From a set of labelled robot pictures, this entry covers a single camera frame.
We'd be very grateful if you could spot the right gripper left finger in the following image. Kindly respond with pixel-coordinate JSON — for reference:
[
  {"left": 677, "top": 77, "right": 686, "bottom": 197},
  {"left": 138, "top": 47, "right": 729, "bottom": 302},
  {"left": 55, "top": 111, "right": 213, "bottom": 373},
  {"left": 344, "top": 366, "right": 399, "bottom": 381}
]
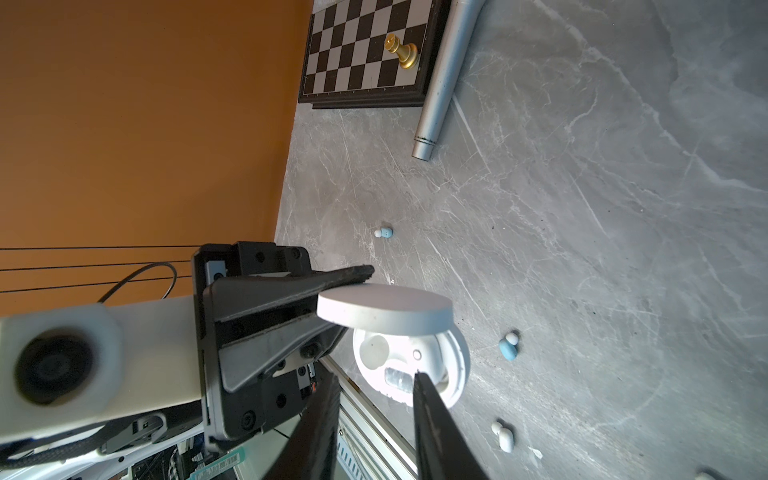
[{"left": 263, "top": 371, "right": 341, "bottom": 480}]

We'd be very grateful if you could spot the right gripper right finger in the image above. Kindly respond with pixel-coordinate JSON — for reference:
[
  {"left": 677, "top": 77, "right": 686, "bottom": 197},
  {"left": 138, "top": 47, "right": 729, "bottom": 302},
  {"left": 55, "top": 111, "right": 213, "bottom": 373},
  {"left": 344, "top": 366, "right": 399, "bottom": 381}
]
[{"left": 413, "top": 372, "right": 488, "bottom": 480}]

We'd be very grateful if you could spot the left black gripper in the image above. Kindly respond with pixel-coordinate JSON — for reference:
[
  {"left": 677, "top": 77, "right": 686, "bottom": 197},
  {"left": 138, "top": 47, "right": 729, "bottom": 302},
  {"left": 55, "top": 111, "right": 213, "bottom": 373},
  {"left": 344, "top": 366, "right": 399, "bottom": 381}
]
[{"left": 192, "top": 242, "right": 375, "bottom": 447}]

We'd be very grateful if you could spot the white earbud charging case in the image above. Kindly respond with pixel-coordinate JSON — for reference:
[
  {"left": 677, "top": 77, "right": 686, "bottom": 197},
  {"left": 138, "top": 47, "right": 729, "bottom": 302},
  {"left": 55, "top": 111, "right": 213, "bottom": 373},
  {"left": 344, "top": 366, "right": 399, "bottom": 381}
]
[{"left": 317, "top": 283, "right": 471, "bottom": 408}]

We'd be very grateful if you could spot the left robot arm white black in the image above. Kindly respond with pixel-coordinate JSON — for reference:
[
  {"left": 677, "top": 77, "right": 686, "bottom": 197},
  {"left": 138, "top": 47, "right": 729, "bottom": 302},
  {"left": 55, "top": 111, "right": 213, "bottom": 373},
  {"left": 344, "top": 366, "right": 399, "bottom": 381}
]
[{"left": 1, "top": 242, "right": 374, "bottom": 470}]

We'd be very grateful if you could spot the white earbud pair centre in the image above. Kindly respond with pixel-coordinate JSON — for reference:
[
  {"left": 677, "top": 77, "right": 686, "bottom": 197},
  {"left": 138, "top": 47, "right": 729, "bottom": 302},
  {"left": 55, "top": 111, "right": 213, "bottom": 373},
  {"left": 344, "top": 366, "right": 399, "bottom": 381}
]
[{"left": 491, "top": 421, "right": 515, "bottom": 453}]

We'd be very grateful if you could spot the blue earbud centre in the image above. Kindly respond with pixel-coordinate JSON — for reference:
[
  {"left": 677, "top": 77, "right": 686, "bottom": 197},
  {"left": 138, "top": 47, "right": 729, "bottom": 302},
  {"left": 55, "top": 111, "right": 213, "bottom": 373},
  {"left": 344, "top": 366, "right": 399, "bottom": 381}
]
[{"left": 498, "top": 331, "right": 520, "bottom": 361}]

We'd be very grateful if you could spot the blue earbud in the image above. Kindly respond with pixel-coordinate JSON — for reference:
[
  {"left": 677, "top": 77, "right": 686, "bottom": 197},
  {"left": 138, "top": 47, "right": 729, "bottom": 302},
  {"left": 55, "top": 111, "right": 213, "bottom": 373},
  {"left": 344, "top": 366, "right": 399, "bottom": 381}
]
[
  {"left": 498, "top": 331, "right": 520, "bottom": 361},
  {"left": 374, "top": 226, "right": 394, "bottom": 239}
]

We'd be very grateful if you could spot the blue earbud left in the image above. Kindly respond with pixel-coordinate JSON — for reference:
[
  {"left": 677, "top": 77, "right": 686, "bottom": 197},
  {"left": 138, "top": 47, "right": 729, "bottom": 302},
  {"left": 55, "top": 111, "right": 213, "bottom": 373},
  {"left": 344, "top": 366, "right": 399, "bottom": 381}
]
[{"left": 374, "top": 226, "right": 394, "bottom": 239}]

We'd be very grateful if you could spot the black white chessboard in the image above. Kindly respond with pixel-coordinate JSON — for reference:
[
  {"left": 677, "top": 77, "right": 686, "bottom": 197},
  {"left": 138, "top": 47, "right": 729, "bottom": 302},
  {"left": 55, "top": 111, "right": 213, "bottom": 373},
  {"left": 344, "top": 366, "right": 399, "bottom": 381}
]
[{"left": 298, "top": 0, "right": 451, "bottom": 109}]

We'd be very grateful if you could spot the gold chess pawn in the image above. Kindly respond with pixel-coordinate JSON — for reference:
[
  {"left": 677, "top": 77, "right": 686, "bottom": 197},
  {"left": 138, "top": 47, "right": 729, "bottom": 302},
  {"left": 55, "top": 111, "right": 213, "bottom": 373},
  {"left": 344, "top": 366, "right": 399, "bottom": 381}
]
[{"left": 384, "top": 33, "right": 419, "bottom": 69}]

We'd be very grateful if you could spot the silver microphone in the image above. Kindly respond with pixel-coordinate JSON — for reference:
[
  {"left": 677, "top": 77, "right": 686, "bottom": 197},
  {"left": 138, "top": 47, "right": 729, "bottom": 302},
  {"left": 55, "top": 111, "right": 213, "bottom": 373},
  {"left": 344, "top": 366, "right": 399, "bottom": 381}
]
[{"left": 412, "top": 0, "right": 486, "bottom": 161}]

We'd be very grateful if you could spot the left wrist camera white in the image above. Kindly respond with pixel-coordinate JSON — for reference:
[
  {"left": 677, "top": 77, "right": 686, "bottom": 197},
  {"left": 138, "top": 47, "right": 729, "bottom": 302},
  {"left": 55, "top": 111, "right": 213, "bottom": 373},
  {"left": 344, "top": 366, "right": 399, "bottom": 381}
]
[{"left": 1, "top": 297, "right": 202, "bottom": 443}]

